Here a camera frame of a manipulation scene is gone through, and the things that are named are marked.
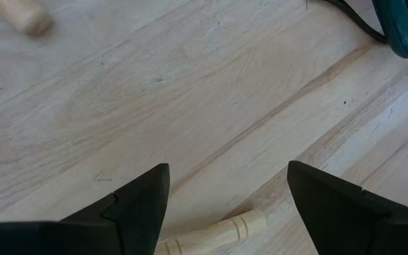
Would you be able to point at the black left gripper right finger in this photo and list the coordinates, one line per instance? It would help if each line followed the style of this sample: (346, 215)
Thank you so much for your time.
(360, 223)

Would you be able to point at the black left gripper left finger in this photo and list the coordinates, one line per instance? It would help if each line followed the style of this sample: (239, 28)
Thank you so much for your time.
(83, 233)

